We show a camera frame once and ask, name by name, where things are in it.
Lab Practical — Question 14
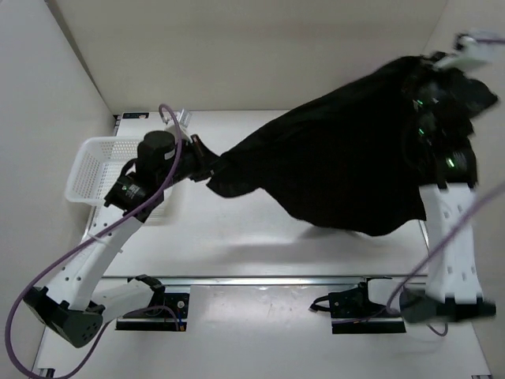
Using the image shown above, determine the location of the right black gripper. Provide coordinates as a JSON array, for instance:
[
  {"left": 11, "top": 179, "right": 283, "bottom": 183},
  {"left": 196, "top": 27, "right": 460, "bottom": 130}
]
[{"left": 392, "top": 51, "right": 458, "bottom": 136}]

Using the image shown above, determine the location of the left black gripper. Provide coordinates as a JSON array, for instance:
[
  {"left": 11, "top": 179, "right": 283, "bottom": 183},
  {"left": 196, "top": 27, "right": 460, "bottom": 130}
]
[{"left": 166, "top": 127, "right": 233, "bottom": 180}]

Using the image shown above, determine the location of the black t shirt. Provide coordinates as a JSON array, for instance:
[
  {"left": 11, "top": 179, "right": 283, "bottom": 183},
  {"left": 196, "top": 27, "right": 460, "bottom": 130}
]
[{"left": 208, "top": 56, "right": 425, "bottom": 236}]

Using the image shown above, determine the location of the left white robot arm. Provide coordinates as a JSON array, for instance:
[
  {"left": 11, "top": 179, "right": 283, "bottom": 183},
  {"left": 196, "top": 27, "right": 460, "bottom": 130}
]
[{"left": 23, "top": 130, "right": 218, "bottom": 348}]

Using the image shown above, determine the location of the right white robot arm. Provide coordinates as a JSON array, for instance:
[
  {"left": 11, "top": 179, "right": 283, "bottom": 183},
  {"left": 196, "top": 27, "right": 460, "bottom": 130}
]
[{"left": 387, "top": 51, "right": 498, "bottom": 324}]

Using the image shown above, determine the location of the white plastic basket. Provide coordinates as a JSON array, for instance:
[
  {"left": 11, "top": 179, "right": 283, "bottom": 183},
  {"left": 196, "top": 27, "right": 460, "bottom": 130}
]
[{"left": 64, "top": 136, "right": 177, "bottom": 226}]

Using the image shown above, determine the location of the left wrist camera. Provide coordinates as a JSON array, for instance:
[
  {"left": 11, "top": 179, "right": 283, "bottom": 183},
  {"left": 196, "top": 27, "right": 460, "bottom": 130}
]
[{"left": 165, "top": 109, "right": 192, "bottom": 134}]

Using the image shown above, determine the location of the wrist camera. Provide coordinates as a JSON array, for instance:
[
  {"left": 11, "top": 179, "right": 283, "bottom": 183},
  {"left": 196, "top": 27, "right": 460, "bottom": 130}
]
[
  {"left": 165, "top": 109, "right": 192, "bottom": 134},
  {"left": 433, "top": 29, "right": 504, "bottom": 72}
]

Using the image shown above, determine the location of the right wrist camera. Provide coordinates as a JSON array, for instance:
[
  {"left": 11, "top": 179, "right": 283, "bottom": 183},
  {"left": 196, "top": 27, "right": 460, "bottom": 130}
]
[{"left": 433, "top": 29, "right": 504, "bottom": 72}]

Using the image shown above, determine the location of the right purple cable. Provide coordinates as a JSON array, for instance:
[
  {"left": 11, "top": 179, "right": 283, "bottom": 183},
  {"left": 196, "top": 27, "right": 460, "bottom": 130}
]
[{"left": 384, "top": 35, "right": 505, "bottom": 336}]

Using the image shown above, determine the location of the purple cable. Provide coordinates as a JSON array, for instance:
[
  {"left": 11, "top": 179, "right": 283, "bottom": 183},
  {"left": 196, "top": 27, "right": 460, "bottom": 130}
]
[
  {"left": 6, "top": 103, "right": 185, "bottom": 379},
  {"left": 384, "top": 35, "right": 505, "bottom": 336}
]

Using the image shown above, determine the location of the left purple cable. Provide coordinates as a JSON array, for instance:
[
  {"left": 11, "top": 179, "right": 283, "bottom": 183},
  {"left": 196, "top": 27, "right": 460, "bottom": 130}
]
[{"left": 6, "top": 103, "right": 185, "bottom": 379}]

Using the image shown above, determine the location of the aluminium rail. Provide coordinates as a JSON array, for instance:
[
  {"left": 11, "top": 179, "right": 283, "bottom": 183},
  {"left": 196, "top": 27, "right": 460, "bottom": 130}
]
[{"left": 98, "top": 275, "right": 429, "bottom": 287}]

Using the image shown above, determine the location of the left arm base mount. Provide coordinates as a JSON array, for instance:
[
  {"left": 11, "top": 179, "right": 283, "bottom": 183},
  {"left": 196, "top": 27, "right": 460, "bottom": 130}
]
[{"left": 115, "top": 276, "right": 190, "bottom": 332}]

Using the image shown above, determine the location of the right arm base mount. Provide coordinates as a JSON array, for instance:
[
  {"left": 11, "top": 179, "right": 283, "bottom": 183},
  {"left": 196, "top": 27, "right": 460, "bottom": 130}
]
[{"left": 309, "top": 281, "right": 406, "bottom": 336}]

